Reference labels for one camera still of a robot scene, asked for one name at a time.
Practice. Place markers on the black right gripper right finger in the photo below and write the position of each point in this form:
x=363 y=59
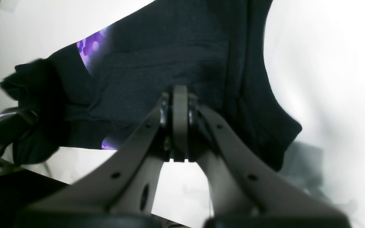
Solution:
x=245 y=192

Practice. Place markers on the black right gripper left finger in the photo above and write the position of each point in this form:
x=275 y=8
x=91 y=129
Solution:
x=120 y=193

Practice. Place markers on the black T-shirt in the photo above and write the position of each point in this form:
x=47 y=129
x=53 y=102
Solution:
x=98 y=90

